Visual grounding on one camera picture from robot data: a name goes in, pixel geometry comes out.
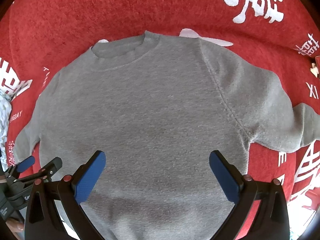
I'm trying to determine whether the floral white bedsheet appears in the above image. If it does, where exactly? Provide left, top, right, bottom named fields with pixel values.
left=0, top=91, right=12, bottom=171

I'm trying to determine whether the grey sweatshirt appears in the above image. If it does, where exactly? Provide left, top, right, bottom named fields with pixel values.
left=14, top=32, right=319, bottom=239

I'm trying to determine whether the person's left hand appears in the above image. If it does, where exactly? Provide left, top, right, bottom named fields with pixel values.
left=6, top=218, right=24, bottom=237

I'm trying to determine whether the red blanket with white print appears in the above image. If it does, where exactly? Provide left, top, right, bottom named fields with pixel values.
left=0, top=0, right=320, bottom=240

